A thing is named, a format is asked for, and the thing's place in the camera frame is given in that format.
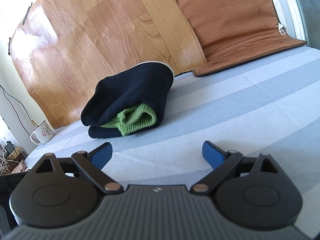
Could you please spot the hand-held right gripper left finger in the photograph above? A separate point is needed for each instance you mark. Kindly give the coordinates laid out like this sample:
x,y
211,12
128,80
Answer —
x,y
101,155

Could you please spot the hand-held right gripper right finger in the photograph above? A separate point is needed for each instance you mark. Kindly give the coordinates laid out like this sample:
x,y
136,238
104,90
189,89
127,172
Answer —
x,y
212,156

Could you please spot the navy and green knit sweater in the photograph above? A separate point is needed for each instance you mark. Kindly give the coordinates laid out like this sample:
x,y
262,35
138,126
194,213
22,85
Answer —
x,y
130,97

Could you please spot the blue striped bed sheet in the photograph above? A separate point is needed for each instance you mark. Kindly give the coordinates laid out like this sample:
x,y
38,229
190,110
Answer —
x,y
237,110

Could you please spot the white enamel mug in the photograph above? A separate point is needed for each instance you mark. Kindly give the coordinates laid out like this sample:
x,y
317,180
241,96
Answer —
x,y
43,132

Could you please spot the black power adapter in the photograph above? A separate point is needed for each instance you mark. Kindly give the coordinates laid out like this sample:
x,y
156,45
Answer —
x,y
10,147

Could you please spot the wood-pattern vinyl sheet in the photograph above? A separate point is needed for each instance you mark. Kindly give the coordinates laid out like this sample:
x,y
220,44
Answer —
x,y
100,37

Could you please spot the brown perforated mat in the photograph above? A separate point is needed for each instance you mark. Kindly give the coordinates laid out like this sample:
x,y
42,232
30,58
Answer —
x,y
232,22

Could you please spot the black tape strip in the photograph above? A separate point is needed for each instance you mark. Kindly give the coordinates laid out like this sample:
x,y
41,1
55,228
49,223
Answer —
x,y
27,13

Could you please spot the frosted glass door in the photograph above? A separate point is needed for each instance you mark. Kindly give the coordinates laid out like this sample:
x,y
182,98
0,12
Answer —
x,y
311,10

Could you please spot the white door frame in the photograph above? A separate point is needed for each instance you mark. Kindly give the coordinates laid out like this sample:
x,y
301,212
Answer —
x,y
285,7

